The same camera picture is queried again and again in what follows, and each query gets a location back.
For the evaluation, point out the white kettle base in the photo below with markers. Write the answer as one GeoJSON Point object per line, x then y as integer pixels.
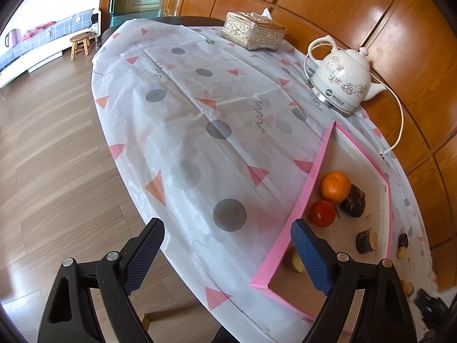
{"type": "Point", "coordinates": [323, 99]}

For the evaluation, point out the small wooden stool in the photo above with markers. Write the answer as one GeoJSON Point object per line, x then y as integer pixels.
{"type": "Point", "coordinates": [80, 37]}

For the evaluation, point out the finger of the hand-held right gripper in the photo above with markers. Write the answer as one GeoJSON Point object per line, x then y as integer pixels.
{"type": "Point", "coordinates": [432, 309]}

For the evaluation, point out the red tomato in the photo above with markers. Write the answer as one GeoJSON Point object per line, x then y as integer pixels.
{"type": "Point", "coordinates": [322, 214]}

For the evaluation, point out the white patterned tablecloth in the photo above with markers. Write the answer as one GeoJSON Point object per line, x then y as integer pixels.
{"type": "Point", "coordinates": [200, 150]}

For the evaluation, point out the pink shallow tray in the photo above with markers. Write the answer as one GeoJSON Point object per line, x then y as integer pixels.
{"type": "Point", "coordinates": [342, 150]}

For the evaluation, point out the smooth dark water chestnut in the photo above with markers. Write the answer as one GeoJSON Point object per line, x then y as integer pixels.
{"type": "Point", "coordinates": [353, 202]}

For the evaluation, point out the large orange tangerine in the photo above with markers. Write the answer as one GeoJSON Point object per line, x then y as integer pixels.
{"type": "Point", "coordinates": [406, 288]}

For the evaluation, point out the silver embossed tissue box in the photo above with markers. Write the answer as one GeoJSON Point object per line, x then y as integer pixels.
{"type": "Point", "coordinates": [250, 30]}

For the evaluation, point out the red patterned cloth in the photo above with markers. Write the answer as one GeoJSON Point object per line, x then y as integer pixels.
{"type": "Point", "coordinates": [35, 30]}

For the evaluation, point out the white ceramic electric kettle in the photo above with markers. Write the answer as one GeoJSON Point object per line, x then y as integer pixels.
{"type": "Point", "coordinates": [342, 75]}

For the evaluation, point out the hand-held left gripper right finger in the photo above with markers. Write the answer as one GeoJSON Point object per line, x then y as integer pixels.
{"type": "Point", "coordinates": [310, 257]}

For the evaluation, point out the small yellow round fruit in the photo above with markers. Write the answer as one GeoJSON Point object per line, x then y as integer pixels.
{"type": "Point", "coordinates": [291, 262]}
{"type": "Point", "coordinates": [401, 253]}

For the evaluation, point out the dark sugarcane piece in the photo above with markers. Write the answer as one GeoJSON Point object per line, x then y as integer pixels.
{"type": "Point", "coordinates": [366, 243]}
{"type": "Point", "coordinates": [403, 240]}

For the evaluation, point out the small orange tangerine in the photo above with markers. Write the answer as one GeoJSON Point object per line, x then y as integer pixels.
{"type": "Point", "coordinates": [335, 187]}

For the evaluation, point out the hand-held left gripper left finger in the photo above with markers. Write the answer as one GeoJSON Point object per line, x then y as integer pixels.
{"type": "Point", "coordinates": [142, 257]}

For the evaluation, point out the white sofa blue checked cushions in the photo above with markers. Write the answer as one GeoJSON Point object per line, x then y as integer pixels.
{"type": "Point", "coordinates": [60, 28]}

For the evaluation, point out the pink jug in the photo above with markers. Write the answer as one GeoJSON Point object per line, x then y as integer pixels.
{"type": "Point", "coordinates": [12, 37]}

